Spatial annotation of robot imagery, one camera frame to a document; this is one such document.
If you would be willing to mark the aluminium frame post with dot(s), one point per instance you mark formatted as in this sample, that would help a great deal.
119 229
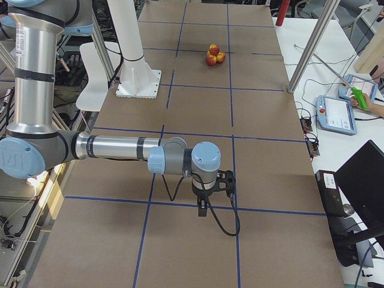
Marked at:
314 39

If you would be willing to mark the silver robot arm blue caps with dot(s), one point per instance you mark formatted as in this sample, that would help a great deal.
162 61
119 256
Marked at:
37 139

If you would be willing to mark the blue tape line lengthwise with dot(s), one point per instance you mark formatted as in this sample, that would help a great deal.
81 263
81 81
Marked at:
229 53

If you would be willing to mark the blue tape line crosswise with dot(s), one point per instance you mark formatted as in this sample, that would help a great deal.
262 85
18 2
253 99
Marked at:
200 134

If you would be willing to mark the blue teach pendant far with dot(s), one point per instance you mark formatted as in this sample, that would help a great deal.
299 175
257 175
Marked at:
368 87

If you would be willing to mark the red yellow apple right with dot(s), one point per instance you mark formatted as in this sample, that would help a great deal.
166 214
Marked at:
211 60

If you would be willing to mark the red yellow apple top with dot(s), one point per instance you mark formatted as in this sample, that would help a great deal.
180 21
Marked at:
214 49

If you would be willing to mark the black computer monitor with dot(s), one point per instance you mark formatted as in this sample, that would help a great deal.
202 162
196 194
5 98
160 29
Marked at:
361 181

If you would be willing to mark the red cylinder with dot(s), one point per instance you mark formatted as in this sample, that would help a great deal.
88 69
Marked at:
282 12

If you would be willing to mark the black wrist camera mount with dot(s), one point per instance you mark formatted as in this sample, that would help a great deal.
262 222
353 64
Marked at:
226 182

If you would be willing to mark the silver reacher grabber green handle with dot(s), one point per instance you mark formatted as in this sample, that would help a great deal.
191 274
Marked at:
355 91

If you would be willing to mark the black desktop box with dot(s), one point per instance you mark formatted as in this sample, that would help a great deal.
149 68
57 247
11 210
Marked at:
349 240

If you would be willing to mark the person hand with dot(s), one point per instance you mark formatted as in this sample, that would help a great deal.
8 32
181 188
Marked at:
361 102

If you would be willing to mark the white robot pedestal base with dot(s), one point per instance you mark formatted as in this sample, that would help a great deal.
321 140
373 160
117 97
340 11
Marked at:
137 78

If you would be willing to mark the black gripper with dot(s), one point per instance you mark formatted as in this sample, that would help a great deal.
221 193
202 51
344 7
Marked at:
201 192

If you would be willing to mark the blue teach pendant near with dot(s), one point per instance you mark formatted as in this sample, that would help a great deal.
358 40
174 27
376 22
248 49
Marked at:
335 114

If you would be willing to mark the person in black shirt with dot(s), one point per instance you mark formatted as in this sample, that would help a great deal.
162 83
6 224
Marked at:
376 109

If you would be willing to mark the blue teach pendant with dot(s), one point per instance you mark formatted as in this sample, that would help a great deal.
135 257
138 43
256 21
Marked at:
368 87
335 114

